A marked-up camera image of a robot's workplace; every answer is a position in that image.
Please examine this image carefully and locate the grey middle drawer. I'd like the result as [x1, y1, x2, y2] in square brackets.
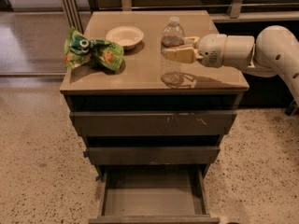
[86, 147, 220, 165]

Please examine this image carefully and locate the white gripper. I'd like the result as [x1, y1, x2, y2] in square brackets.
[163, 34, 227, 68]

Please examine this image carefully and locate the green chip bag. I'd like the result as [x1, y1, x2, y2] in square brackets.
[64, 27, 124, 72]

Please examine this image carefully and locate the white paper bowl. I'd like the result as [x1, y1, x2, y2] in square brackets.
[106, 26, 144, 50]

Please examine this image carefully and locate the grey open bottom drawer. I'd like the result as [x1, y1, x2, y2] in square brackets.
[89, 165, 220, 224]

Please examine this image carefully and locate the metal railing frame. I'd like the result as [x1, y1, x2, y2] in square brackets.
[87, 0, 299, 33]

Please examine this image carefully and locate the grey top drawer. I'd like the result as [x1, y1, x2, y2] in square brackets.
[70, 110, 236, 136]

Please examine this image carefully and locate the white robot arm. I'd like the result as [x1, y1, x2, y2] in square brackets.
[161, 25, 299, 104]

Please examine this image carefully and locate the clear plastic water bottle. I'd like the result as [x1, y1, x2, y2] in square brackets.
[161, 16, 185, 86]

